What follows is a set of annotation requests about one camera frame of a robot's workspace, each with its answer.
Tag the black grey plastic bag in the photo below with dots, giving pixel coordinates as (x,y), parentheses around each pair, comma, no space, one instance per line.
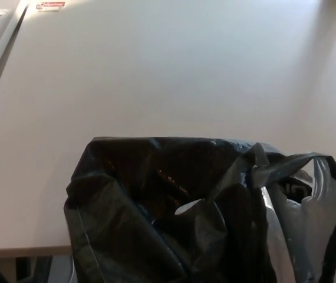
(185,212)

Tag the red white logo sticker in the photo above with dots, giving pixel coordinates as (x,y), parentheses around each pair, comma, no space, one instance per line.
(51,6)

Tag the dark metal table leg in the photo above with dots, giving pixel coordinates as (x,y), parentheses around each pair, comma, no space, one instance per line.
(34,269)

